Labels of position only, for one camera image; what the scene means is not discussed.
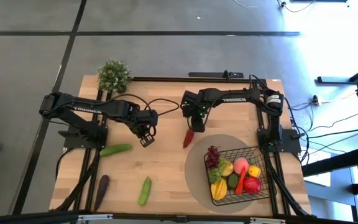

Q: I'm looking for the yellow lemon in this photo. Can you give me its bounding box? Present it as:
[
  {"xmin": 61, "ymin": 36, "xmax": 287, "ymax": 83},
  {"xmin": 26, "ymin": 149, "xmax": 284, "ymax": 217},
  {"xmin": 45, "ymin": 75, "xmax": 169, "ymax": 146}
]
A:
[{"xmin": 248, "ymin": 165, "xmax": 262, "ymax": 178}]

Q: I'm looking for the black floor stand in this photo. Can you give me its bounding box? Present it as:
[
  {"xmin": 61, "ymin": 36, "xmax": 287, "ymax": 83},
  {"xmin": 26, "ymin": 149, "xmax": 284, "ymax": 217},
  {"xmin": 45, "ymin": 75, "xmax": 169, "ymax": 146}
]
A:
[{"xmin": 317, "ymin": 58, "xmax": 358, "ymax": 85}]

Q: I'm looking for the green avocado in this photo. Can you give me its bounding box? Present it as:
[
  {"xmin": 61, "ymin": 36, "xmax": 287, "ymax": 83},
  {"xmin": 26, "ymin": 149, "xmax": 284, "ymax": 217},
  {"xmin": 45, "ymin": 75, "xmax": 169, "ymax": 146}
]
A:
[{"xmin": 227, "ymin": 173, "xmax": 240, "ymax": 190}]

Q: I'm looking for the black wire basket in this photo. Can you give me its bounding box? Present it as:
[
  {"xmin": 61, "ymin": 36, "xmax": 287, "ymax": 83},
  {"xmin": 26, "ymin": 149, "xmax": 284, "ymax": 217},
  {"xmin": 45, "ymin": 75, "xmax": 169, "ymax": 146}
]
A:
[{"xmin": 203, "ymin": 146, "xmax": 272, "ymax": 207}]

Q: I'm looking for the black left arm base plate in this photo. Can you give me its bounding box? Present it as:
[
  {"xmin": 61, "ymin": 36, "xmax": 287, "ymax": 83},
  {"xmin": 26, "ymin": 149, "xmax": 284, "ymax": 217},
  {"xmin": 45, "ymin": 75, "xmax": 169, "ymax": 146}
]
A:
[{"xmin": 57, "ymin": 124, "xmax": 109, "ymax": 149}]

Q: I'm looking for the black bar with knob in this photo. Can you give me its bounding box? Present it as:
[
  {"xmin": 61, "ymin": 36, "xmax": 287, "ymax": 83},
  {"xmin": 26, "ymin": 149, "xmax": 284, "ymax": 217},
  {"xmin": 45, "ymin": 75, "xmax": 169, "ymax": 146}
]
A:
[{"xmin": 188, "ymin": 71, "xmax": 245, "ymax": 79}]

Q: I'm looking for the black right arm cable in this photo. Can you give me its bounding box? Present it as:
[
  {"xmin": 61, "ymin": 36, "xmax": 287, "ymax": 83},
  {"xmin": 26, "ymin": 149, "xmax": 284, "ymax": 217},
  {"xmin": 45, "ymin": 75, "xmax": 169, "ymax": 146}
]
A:
[{"xmin": 249, "ymin": 73, "xmax": 269, "ymax": 93}]

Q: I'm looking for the green potted plant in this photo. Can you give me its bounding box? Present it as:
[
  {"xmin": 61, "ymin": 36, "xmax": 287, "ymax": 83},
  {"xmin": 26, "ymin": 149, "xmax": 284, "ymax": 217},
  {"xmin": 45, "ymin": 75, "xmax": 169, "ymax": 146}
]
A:
[{"xmin": 97, "ymin": 59, "xmax": 133, "ymax": 94}]

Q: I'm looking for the red pepper with green stem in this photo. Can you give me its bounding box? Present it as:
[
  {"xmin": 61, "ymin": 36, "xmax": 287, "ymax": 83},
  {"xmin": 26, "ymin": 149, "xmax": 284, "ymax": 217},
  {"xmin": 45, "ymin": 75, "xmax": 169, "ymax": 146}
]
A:
[{"xmin": 183, "ymin": 128, "xmax": 195, "ymax": 149}]

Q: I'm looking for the red grape bunch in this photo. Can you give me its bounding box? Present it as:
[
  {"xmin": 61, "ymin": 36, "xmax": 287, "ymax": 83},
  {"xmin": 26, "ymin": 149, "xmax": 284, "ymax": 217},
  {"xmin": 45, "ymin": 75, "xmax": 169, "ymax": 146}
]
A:
[{"xmin": 204, "ymin": 145, "xmax": 221, "ymax": 170}]

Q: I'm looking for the black diagonal beam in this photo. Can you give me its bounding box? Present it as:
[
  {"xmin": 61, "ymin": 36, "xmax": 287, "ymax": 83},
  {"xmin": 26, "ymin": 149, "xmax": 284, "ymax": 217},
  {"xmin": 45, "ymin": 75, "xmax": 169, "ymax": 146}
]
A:
[{"xmin": 301, "ymin": 146, "xmax": 358, "ymax": 178}]

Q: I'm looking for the red apple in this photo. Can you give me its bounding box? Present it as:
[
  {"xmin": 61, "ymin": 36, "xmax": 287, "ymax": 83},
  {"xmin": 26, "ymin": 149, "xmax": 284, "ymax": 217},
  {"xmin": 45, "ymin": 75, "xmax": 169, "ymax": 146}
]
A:
[{"xmin": 242, "ymin": 176, "xmax": 262, "ymax": 195}]

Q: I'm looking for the power plug with white cord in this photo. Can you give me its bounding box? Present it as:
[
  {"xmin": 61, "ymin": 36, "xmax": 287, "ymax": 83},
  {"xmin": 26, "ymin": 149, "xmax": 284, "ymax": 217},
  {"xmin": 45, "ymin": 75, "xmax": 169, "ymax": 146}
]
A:
[{"xmin": 311, "ymin": 91, "xmax": 358, "ymax": 106}]

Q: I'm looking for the round grey mat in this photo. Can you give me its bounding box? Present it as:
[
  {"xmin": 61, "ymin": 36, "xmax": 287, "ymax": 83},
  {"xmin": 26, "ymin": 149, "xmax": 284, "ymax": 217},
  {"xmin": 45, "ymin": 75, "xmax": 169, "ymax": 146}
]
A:
[{"xmin": 184, "ymin": 134, "xmax": 273, "ymax": 215}]

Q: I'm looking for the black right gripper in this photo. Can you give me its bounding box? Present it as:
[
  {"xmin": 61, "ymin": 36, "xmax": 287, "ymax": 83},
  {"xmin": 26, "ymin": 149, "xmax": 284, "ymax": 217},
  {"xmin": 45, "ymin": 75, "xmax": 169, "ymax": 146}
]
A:
[{"xmin": 181, "ymin": 90, "xmax": 211, "ymax": 133}]

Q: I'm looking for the silver bracket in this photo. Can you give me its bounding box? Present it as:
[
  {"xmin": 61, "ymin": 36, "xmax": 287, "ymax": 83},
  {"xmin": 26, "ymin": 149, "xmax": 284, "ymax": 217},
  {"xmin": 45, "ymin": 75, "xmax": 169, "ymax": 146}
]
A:
[
  {"xmin": 249, "ymin": 217, "xmax": 285, "ymax": 224},
  {"xmin": 78, "ymin": 213, "xmax": 113, "ymax": 222}
]

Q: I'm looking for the black floor cable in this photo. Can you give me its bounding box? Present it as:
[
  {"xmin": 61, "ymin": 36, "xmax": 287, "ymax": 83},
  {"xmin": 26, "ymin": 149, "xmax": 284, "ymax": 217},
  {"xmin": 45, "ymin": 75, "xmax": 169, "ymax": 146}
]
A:
[{"xmin": 308, "ymin": 111, "xmax": 358, "ymax": 133}]

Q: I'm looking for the black cable bundle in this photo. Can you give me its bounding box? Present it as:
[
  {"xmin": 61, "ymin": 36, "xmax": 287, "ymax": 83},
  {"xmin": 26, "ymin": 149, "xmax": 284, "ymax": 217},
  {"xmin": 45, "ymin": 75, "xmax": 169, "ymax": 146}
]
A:
[
  {"xmin": 264, "ymin": 152, "xmax": 312, "ymax": 217},
  {"xmin": 54, "ymin": 148, "xmax": 102, "ymax": 213}
]

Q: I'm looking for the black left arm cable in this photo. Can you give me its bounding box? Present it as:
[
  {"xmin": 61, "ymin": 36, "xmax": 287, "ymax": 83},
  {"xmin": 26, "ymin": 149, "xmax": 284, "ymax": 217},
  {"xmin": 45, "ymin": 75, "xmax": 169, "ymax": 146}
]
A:
[{"xmin": 112, "ymin": 93, "xmax": 180, "ymax": 118}]

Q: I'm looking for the yellow pear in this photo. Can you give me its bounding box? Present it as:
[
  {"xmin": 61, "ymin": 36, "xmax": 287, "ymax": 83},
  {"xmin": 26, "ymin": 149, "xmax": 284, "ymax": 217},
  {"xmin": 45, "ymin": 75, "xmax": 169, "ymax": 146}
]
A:
[{"xmin": 221, "ymin": 161, "xmax": 234, "ymax": 177}]

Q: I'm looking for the yellow starfruit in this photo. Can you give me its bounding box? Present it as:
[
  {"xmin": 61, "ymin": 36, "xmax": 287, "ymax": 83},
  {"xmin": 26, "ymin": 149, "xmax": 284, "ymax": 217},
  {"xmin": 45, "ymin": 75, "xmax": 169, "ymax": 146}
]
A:
[{"xmin": 210, "ymin": 179, "xmax": 228, "ymax": 201}]

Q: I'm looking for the orange carrot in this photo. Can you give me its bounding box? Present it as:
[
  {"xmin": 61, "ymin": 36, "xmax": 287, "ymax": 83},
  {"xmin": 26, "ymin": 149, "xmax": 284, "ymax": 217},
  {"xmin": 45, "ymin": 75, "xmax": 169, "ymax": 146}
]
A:
[{"xmin": 235, "ymin": 166, "xmax": 248, "ymax": 195}]

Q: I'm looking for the pink peach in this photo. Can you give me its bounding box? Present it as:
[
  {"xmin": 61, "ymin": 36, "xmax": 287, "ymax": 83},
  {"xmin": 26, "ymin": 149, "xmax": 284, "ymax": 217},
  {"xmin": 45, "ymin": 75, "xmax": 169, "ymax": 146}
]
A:
[{"xmin": 233, "ymin": 157, "xmax": 250, "ymax": 175}]

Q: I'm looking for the black crossbar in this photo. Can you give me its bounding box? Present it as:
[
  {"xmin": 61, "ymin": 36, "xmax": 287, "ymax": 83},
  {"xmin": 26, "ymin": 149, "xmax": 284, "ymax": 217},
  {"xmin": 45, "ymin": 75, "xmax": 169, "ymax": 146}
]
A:
[{"xmin": 0, "ymin": 210, "xmax": 358, "ymax": 224}]

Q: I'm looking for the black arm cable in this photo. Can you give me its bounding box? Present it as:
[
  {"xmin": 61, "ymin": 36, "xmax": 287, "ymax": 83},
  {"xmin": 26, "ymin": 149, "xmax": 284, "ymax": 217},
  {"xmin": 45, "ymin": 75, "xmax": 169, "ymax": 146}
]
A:
[
  {"xmin": 249, "ymin": 73, "xmax": 269, "ymax": 93},
  {"xmin": 112, "ymin": 93, "xmax": 180, "ymax": 118}
]

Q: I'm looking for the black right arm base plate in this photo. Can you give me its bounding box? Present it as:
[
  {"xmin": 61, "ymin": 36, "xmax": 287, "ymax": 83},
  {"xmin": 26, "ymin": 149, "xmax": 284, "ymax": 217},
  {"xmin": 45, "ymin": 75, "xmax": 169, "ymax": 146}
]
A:
[{"xmin": 256, "ymin": 128, "xmax": 301, "ymax": 154}]

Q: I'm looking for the purple eggplant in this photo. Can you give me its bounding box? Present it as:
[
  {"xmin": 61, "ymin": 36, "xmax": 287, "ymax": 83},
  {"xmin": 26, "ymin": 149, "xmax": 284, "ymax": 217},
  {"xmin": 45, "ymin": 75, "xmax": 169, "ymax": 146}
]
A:
[{"xmin": 93, "ymin": 174, "xmax": 110, "ymax": 212}]

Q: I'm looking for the dark green cucumber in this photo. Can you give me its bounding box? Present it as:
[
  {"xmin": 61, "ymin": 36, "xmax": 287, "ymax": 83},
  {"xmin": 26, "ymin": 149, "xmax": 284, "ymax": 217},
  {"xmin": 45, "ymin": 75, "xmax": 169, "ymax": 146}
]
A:
[{"xmin": 99, "ymin": 143, "xmax": 134, "ymax": 157}]

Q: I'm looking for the light green bumpy cucumber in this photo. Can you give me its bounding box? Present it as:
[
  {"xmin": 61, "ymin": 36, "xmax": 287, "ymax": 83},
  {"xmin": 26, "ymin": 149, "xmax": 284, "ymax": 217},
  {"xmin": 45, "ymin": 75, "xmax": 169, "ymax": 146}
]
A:
[{"xmin": 137, "ymin": 176, "xmax": 152, "ymax": 207}]

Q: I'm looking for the white floor cable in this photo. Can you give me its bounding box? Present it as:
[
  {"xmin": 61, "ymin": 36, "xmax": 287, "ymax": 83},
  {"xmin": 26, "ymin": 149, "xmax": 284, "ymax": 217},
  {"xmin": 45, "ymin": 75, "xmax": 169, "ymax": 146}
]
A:
[{"xmin": 232, "ymin": 0, "xmax": 252, "ymax": 9}]

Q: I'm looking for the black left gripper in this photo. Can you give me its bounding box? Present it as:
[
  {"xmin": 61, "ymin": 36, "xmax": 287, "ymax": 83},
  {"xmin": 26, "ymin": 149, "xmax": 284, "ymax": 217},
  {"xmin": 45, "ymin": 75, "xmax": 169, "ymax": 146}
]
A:
[{"xmin": 131, "ymin": 109, "xmax": 158, "ymax": 148}]

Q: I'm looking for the green grape bunch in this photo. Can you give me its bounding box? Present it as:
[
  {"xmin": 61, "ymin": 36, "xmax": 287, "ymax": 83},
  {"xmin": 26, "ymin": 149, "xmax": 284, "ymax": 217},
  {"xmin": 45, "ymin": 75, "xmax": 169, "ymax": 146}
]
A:
[{"xmin": 208, "ymin": 158, "xmax": 229, "ymax": 184}]

